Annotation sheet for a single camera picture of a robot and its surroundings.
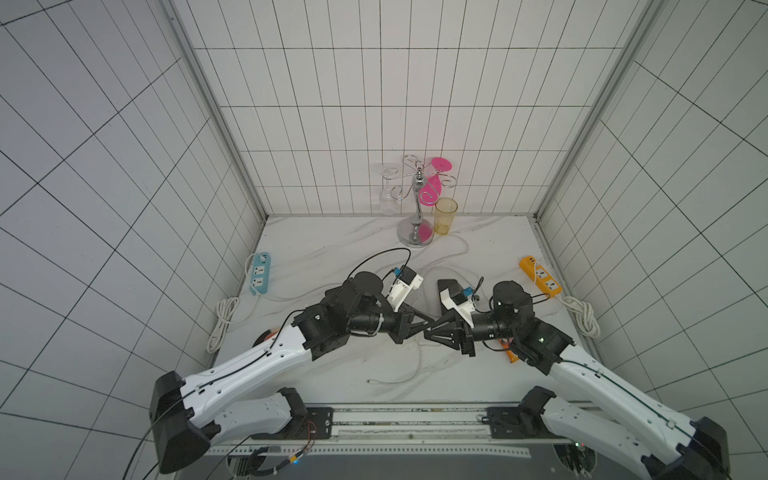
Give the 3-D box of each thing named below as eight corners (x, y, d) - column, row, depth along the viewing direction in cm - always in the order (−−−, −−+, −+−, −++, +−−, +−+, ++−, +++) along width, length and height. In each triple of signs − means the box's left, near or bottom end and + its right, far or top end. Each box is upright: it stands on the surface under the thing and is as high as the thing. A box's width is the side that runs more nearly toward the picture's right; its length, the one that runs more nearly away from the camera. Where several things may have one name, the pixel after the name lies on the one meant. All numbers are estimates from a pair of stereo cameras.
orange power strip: (547, 300, 97) (550, 296, 95) (515, 263, 107) (517, 259, 105) (561, 293, 99) (565, 289, 97) (528, 258, 108) (531, 254, 106)
